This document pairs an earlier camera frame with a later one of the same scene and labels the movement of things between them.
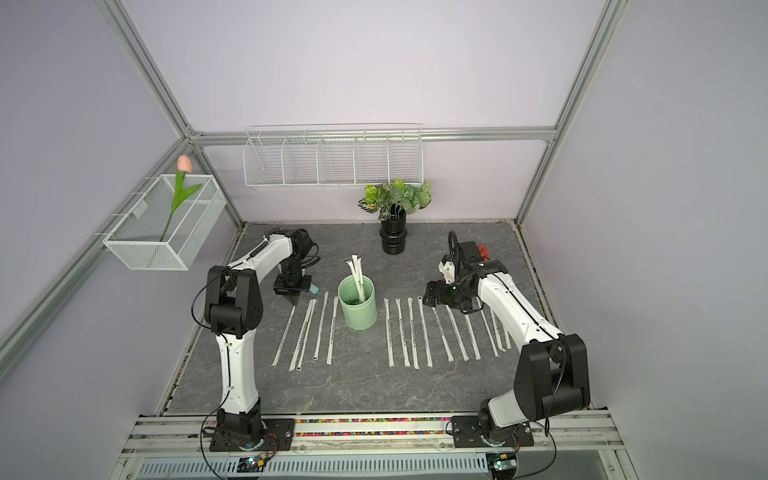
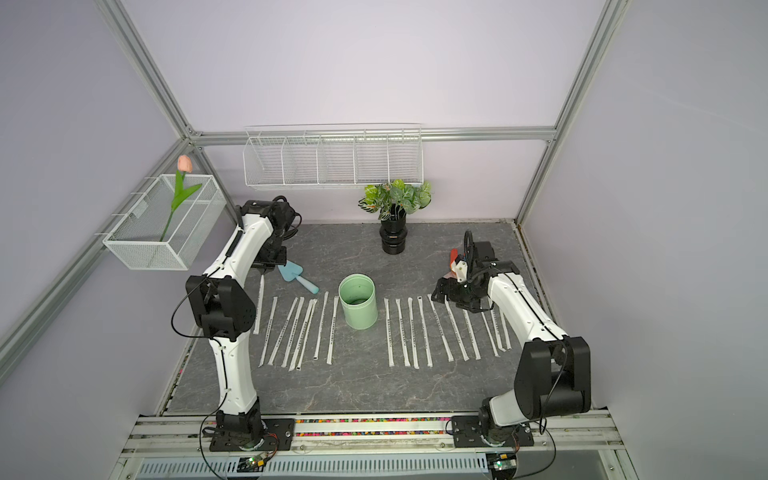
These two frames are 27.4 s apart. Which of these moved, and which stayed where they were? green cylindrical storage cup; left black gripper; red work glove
Moved: left black gripper; red work glove
Stayed: green cylindrical storage cup
